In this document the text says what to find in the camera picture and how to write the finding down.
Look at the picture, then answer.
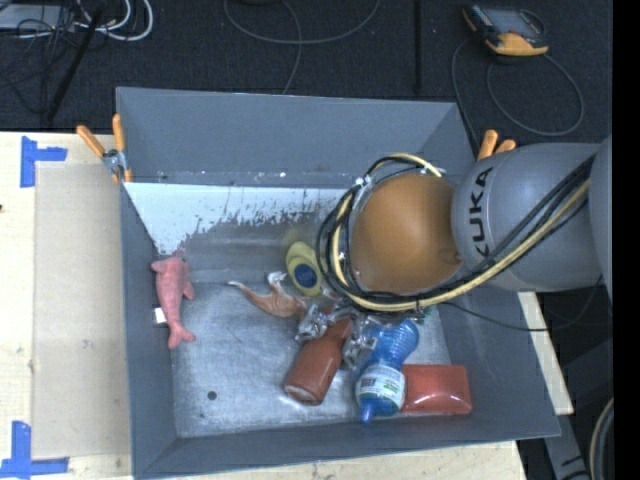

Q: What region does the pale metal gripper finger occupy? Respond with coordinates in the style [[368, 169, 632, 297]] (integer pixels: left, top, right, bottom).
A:
[[341, 330, 379, 370], [294, 304, 337, 343]]

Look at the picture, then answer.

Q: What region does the red-brown plastic bottle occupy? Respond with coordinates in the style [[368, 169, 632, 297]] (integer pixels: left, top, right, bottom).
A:
[[282, 316, 354, 407]]

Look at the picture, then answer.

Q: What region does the blue plastic bottle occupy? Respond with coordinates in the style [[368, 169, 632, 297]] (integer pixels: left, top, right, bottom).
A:
[[354, 317, 421, 426]]

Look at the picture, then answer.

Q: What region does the orange toy animal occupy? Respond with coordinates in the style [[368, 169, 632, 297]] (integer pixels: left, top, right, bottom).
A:
[[227, 270, 309, 319]]

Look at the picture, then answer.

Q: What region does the yellow disc with blue centre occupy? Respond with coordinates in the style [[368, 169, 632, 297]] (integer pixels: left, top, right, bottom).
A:
[[284, 240, 327, 299]]

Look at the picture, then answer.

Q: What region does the grey metal bin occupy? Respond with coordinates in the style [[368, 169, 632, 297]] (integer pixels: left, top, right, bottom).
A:
[[114, 86, 562, 479]]

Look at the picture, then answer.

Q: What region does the red-orange flat block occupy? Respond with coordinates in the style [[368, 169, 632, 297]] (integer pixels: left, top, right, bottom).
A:
[[400, 363, 474, 416]]

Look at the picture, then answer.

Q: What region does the pink toy fish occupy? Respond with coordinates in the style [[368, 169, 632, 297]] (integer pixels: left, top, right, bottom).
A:
[[150, 254, 198, 351]]

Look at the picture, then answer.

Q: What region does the pale wood flat board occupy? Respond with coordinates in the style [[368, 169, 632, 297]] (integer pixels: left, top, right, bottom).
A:
[[30, 161, 133, 462]]

